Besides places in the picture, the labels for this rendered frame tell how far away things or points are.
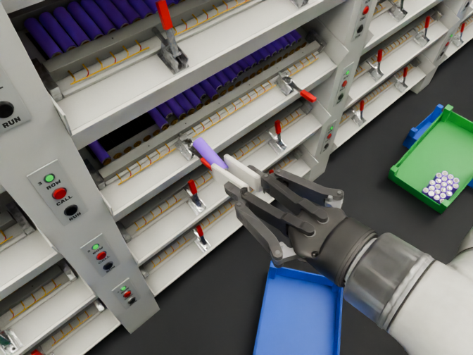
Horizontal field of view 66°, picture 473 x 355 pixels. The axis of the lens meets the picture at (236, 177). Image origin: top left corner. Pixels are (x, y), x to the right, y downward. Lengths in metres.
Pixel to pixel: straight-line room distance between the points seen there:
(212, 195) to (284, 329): 0.41
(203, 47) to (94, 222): 0.32
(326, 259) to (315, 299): 0.67
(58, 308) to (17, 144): 0.42
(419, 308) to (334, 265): 0.09
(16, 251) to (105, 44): 0.34
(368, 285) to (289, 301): 0.69
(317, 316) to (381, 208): 0.43
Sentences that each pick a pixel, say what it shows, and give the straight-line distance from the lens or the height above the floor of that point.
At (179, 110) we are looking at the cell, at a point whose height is 0.53.
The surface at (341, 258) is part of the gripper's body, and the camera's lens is 0.41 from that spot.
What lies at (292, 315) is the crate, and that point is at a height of 0.00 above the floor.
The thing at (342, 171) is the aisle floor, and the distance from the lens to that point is 1.34.
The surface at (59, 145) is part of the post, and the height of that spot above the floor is 0.67.
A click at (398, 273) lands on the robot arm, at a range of 0.39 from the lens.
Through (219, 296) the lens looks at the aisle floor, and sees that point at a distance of 1.07.
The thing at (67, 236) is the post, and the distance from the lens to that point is 0.63.
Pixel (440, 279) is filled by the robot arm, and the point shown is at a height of 0.68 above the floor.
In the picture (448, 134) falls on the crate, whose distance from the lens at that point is 1.46.
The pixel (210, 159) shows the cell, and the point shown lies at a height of 0.60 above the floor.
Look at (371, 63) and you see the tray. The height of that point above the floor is 0.31.
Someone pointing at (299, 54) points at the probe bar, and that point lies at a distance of 0.87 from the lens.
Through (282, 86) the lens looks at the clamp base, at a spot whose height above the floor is 0.50.
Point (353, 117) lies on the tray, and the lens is 1.36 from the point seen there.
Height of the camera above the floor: 1.01
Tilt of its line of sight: 53 degrees down
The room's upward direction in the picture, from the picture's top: straight up
